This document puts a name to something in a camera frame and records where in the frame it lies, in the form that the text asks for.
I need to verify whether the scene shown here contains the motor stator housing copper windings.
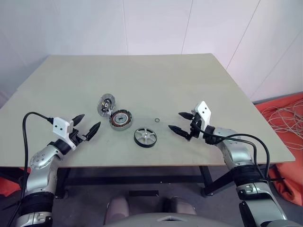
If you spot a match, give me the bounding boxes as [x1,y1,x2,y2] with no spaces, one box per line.
[109,108,133,131]

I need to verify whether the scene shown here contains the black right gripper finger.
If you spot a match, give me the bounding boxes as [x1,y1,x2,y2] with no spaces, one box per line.
[178,112,195,121]
[167,125,191,142]

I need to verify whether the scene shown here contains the orange fabric cushion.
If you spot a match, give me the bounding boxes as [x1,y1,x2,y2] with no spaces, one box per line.
[0,175,23,197]
[254,92,303,206]

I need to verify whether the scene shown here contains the brown grey rounded shape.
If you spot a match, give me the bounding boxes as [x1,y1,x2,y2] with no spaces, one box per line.
[104,196,131,225]
[165,196,197,216]

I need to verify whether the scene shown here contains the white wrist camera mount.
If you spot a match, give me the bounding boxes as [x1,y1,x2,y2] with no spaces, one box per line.
[52,116,77,151]
[191,101,212,140]

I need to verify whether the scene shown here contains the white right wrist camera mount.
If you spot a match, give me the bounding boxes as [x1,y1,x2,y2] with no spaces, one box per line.
[191,101,212,140]

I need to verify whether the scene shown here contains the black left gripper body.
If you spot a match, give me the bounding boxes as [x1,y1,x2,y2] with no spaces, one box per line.
[69,129,89,146]

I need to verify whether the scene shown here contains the black flat floor plate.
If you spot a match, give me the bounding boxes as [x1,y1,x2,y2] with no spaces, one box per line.
[129,190,159,197]

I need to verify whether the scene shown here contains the grey robot torso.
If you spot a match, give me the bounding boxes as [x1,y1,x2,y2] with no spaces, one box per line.
[104,212,240,227]

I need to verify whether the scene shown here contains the black metal table frame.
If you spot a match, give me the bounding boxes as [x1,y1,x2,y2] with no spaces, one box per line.
[53,165,237,199]

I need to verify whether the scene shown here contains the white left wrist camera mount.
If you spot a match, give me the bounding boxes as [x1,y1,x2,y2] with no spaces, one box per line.
[52,116,77,151]

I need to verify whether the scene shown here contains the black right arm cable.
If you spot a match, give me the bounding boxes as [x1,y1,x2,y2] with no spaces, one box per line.
[198,127,271,180]

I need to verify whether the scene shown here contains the white cable bundle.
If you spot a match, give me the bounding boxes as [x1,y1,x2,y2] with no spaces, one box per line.
[261,98,303,151]

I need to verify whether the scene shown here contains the grey spoked wheel cover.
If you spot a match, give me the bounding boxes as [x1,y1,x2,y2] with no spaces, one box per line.
[134,127,158,149]

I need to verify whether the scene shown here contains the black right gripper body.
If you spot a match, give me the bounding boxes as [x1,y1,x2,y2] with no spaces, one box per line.
[188,114,203,142]

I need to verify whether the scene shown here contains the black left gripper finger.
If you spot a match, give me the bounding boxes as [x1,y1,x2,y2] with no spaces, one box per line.
[85,122,102,142]
[71,114,85,130]

